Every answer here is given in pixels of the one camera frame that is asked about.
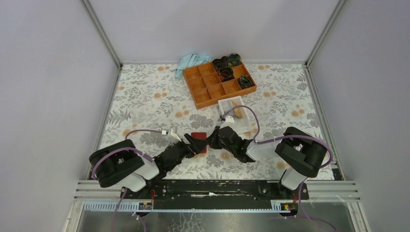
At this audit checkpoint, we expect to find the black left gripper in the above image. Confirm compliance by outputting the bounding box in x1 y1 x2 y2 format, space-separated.
166 134 207 173

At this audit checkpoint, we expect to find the red leather card holder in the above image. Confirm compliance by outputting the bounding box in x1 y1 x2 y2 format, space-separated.
190 132 207 157

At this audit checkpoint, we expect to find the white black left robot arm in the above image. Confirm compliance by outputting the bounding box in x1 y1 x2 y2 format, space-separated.
88 134 207 199

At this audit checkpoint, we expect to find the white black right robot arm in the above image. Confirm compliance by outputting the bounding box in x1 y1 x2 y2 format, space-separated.
206 126 334 199

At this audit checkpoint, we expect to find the gold card in box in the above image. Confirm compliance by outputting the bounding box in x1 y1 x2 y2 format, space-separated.
234 107 243 118

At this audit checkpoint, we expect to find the white card box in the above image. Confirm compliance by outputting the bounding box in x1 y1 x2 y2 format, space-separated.
218 96 251 134

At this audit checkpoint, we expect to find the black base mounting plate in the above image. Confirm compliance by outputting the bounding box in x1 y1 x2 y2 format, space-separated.
125 180 309 210

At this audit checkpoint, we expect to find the orange wooden compartment tray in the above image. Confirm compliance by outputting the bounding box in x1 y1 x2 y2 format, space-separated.
183 62 257 109

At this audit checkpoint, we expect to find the rolled tie green pattern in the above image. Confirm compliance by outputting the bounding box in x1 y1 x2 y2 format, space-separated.
237 74 255 89

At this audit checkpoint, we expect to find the rolled tie orange pattern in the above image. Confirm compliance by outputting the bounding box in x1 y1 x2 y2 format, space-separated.
218 67 234 82

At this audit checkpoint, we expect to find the rolled tie dark striped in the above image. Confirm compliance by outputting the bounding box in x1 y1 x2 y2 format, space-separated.
212 56 229 72

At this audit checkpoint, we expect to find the rolled tie yellow green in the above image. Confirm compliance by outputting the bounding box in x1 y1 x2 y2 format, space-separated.
228 53 242 67

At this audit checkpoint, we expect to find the light blue cloth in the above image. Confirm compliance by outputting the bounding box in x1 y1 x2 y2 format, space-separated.
176 53 211 79

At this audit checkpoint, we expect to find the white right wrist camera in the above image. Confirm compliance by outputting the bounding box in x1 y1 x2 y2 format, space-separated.
220 116 235 129

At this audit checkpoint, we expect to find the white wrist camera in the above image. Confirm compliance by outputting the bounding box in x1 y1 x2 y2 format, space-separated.
166 128 182 144
220 116 235 129

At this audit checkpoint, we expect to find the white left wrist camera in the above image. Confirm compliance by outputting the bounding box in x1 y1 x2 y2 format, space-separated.
166 128 182 144

